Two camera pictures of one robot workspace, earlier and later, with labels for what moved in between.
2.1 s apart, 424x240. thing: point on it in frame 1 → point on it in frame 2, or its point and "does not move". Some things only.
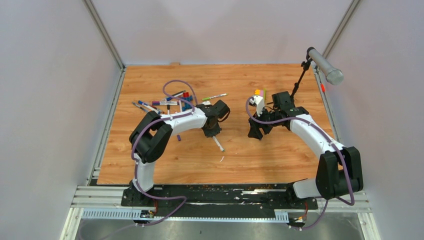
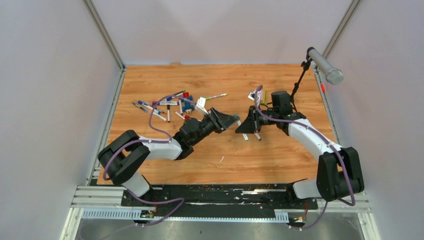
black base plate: [216, 200] does not move
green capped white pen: [206, 98] does not move
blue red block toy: [188, 98] does not move
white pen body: [221, 148] → [245, 136]
